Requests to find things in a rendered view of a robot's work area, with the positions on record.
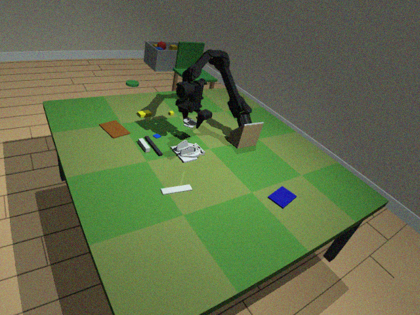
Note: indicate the dark grey long bar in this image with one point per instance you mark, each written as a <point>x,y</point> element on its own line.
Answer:
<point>158,152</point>

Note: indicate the blue flat square plate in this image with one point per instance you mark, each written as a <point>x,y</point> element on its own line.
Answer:
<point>282,197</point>

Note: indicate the brown flat rectangular panel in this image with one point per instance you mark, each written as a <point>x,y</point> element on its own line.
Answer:
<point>114,129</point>

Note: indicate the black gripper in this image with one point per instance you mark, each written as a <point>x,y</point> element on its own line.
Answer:
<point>202,114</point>

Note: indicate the white flat bar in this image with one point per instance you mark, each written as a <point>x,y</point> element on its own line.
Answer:
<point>176,189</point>

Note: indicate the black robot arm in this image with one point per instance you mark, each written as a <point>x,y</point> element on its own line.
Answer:
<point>188,88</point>

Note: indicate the white rectangular block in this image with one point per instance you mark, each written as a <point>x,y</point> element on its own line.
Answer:
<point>144,145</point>

